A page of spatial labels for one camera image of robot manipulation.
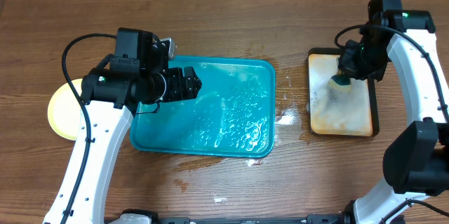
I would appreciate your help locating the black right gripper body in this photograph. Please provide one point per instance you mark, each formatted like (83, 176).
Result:
(370, 61)

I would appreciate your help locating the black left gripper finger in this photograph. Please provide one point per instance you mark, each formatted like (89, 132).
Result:
(191, 92)
(191, 75)

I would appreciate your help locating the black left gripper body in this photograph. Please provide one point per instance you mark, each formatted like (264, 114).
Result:
(172, 82)

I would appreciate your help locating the green and yellow sponge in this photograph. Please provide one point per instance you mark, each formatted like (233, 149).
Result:
(340, 82)

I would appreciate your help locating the yellow plate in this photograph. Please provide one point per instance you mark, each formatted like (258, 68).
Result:
(64, 113)

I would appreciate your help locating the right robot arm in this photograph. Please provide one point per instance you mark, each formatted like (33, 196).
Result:
(415, 165)

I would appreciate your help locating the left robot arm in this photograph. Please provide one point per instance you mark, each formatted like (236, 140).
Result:
(136, 73)

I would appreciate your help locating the teal plastic tray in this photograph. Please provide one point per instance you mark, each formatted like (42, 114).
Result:
(232, 116)

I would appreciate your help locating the black tray with wet cloth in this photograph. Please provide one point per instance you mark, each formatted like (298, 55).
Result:
(334, 112)

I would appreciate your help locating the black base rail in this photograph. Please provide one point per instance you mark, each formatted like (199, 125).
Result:
(142, 216)

